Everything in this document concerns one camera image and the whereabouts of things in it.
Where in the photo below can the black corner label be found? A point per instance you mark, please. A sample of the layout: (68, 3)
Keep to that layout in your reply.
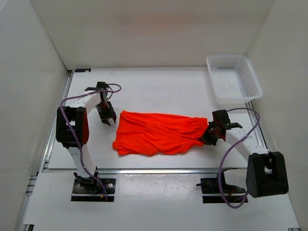
(82, 70)

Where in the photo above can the white plastic mesh basket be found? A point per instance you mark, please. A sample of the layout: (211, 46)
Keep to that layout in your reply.
(233, 79)

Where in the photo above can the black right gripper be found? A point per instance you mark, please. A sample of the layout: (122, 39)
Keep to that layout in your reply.
(206, 139)

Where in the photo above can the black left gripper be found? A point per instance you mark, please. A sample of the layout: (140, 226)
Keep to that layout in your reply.
(111, 114)

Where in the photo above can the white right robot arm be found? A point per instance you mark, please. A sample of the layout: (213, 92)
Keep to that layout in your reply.
(265, 174)

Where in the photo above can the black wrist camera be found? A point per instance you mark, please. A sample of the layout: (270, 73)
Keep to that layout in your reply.
(221, 119)
(100, 86)

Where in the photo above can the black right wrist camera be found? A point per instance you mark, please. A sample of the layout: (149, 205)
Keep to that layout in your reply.
(221, 119)

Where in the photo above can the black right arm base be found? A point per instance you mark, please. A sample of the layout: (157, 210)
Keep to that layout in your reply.
(208, 183)

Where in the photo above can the orange mesh shorts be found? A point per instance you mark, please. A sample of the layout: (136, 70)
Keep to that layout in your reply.
(153, 133)

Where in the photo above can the aluminium table edge rail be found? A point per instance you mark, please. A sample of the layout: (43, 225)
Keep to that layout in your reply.
(157, 170)

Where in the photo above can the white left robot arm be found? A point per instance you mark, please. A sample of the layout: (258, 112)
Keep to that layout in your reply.
(72, 126)

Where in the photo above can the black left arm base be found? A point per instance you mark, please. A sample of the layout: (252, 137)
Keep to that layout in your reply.
(89, 190)

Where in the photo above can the aluminium left frame rail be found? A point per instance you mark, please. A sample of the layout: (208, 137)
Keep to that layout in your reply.
(44, 160)

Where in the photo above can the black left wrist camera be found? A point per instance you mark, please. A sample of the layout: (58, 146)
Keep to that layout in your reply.
(100, 86)

